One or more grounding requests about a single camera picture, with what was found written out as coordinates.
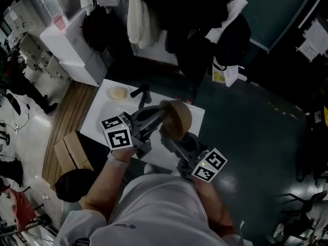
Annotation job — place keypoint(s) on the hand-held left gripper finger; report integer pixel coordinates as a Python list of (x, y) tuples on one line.
[(150, 114), (152, 129)]

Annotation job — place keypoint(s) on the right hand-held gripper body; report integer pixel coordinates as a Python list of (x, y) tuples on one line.
[(208, 165)]

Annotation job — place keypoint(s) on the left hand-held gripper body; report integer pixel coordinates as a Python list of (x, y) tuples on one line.
[(118, 137)]

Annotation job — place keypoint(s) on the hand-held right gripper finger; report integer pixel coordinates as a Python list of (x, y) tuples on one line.
[(173, 148), (200, 143)]

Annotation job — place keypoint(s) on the brown wooden bowl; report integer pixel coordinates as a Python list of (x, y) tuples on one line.
[(179, 119)]

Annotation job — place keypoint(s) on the person's right forearm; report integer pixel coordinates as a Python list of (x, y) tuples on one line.
[(212, 204)]

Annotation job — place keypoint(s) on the person's left forearm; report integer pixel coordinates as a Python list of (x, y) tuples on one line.
[(107, 186)]

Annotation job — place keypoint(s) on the black faucet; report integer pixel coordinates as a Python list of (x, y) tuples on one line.
[(143, 96)]

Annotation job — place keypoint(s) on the white sink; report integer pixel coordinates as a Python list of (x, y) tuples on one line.
[(112, 117)]

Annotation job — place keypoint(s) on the white wristband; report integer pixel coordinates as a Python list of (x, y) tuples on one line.
[(116, 161)]

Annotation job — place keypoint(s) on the person's right white shoe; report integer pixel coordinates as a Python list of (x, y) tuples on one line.
[(176, 173)]

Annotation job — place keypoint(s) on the person's white shoe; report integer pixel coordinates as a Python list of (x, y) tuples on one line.
[(176, 173), (149, 168)]

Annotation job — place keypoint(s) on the person's left white shoe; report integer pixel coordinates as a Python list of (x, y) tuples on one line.
[(149, 168)]

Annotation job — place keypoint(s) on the yellow soap bar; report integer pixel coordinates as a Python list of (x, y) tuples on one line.
[(118, 92)]

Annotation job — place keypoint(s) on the clear soap dish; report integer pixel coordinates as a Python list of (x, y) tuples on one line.
[(109, 93)]

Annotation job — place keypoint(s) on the brown cardboard box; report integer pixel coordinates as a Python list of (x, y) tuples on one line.
[(69, 150), (83, 202)]

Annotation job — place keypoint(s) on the wooden slat platform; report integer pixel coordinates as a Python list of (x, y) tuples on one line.
[(69, 106)]

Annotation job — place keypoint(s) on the person's white shirt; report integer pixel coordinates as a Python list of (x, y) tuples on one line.
[(159, 209)]

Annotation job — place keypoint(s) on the black round stool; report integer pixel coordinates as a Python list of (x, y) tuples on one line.
[(14, 104), (74, 186)]

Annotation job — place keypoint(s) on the dark grey hanging garment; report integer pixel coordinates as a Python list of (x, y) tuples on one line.
[(189, 52)]

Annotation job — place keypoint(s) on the white paper bag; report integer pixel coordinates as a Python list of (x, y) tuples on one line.
[(229, 73)]

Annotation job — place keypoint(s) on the white power adapter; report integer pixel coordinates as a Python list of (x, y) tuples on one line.
[(48, 197)]

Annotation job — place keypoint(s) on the white coat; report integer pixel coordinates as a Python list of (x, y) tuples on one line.
[(139, 22)]

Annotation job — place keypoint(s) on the white power strip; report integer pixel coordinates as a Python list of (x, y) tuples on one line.
[(16, 127)]

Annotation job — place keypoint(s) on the black metal chair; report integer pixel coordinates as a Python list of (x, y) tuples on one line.
[(294, 224)]

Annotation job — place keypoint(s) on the black office chair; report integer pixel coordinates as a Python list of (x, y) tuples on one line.
[(312, 155)]

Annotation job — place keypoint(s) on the navy backpack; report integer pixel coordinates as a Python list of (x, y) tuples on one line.
[(235, 45)]

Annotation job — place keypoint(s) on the white cabinet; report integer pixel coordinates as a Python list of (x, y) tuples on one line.
[(64, 45)]

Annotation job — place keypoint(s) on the black stand base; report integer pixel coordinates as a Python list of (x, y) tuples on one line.
[(7, 138)]

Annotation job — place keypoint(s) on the black bag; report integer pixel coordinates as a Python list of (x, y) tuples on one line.
[(11, 172)]

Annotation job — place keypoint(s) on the black tripod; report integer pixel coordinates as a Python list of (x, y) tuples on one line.
[(42, 220)]

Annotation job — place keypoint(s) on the black coat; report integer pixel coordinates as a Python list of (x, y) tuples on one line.
[(184, 4)]

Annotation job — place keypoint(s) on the red pleated fabric item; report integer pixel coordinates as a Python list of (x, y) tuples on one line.
[(21, 209)]

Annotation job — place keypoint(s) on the pink cup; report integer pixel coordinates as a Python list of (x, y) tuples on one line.
[(59, 23)]

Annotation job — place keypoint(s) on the white thin garment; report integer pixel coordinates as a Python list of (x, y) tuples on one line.
[(230, 14)]

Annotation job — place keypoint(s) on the white paper notice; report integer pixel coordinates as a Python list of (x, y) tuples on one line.
[(308, 50), (317, 32)]

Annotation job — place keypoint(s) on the grey locker cabinet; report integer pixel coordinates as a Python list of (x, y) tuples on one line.
[(28, 22)]

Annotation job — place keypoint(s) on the black framed glass door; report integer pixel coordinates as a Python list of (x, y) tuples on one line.
[(269, 9)]

